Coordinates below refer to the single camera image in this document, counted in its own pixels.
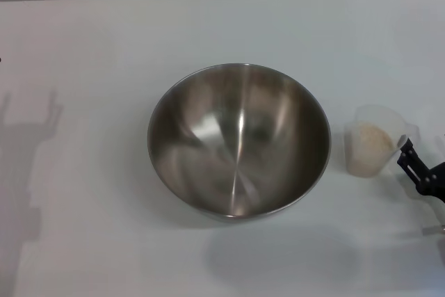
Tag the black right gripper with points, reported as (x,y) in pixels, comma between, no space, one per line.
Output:
(441,182)

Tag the white rice grains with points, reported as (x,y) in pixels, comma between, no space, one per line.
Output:
(370,151)

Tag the clear plastic measuring cup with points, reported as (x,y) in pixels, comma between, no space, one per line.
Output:
(379,116)

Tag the stainless steel mixing bowl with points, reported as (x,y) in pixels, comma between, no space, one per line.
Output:
(240,144)

